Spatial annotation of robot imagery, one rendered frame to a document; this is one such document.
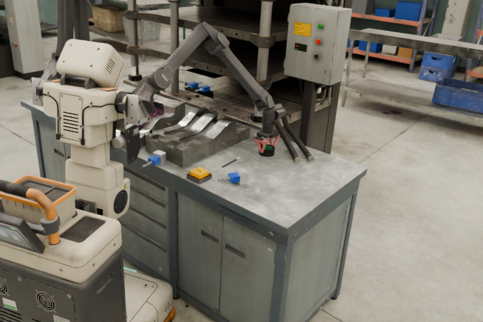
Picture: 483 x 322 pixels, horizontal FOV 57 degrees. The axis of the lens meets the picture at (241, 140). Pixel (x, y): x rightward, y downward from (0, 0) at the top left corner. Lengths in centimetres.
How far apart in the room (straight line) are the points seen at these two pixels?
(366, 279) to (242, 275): 99
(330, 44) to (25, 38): 465
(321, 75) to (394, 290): 129
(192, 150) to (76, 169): 52
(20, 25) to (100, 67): 466
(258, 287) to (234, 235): 25
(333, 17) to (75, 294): 175
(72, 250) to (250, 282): 82
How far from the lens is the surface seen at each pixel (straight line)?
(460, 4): 801
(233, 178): 193
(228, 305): 227
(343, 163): 226
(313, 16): 251
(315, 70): 254
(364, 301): 270
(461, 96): 538
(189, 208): 215
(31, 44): 647
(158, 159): 208
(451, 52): 513
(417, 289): 289
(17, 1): 633
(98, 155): 187
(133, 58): 342
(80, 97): 175
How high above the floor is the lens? 175
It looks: 23 degrees down
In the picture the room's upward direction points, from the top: 3 degrees clockwise
